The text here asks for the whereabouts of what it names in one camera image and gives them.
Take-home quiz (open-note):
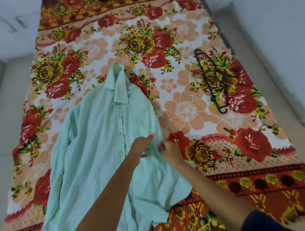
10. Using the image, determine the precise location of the person's left hand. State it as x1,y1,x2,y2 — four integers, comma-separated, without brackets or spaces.
128,133,155,166

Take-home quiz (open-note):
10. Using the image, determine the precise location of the person's right hand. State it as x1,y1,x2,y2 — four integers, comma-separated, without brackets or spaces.
157,139,186,168

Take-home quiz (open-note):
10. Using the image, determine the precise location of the mint green collared shirt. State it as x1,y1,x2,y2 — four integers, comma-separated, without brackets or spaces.
41,64,196,231

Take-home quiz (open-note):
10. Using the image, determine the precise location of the person's right forearm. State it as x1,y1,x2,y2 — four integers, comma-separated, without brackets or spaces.
175,160,256,231

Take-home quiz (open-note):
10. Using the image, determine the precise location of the person's left forearm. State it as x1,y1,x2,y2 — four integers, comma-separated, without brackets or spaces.
75,155,143,231

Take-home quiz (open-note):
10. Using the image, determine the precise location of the floral red orange bed sheet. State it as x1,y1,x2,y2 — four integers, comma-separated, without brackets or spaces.
5,0,305,231

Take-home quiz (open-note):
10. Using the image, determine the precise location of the black clothes hanger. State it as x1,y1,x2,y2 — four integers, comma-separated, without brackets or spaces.
193,49,230,115

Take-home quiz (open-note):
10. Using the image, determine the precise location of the dark blue sleeve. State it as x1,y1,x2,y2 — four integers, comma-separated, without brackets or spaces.
241,210,294,231

